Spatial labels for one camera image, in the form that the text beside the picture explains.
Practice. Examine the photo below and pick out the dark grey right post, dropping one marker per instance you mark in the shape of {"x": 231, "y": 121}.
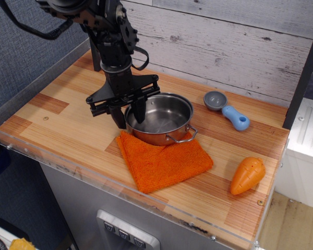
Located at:
{"x": 299, "y": 91}

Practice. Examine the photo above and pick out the silver dispenser button panel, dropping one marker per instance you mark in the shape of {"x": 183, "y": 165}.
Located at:
{"x": 126, "y": 231}

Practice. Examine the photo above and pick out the dark grey post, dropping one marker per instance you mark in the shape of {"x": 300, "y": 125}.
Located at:
{"x": 96, "y": 59}
{"x": 299, "y": 91}

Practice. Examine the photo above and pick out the dark grey left post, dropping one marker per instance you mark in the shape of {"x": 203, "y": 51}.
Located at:
{"x": 96, "y": 59}

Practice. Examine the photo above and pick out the white appliance at right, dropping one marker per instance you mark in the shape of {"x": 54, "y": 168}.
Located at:
{"x": 295, "y": 175}

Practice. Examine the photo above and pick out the stainless steel pot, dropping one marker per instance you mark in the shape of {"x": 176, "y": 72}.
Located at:
{"x": 167, "y": 120}

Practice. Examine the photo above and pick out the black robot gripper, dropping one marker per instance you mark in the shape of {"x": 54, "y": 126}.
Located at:
{"x": 122, "y": 88}

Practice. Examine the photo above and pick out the orange plastic toy carrot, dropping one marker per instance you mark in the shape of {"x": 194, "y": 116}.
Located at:
{"x": 248, "y": 174}

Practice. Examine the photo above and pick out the blue grey toy scoop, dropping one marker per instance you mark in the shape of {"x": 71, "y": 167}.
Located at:
{"x": 217, "y": 101}

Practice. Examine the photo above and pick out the silver toy fridge cabinet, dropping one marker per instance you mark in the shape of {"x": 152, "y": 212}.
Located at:
{"x": 180, "y": 216}

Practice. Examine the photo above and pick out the clear acrylic shelf guard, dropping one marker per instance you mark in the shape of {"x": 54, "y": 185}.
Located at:
{"x": 50, "y": 122}

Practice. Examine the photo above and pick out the yellow object bottom left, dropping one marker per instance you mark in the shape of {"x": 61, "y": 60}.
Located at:
{"x": 21, "y": 244}

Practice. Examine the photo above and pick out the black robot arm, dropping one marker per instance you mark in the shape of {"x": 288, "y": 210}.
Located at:
{"x": 113, "y": 41}

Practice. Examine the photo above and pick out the orange folded towel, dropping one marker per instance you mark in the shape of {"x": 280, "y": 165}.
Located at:
{"x": 157, "y": 167}

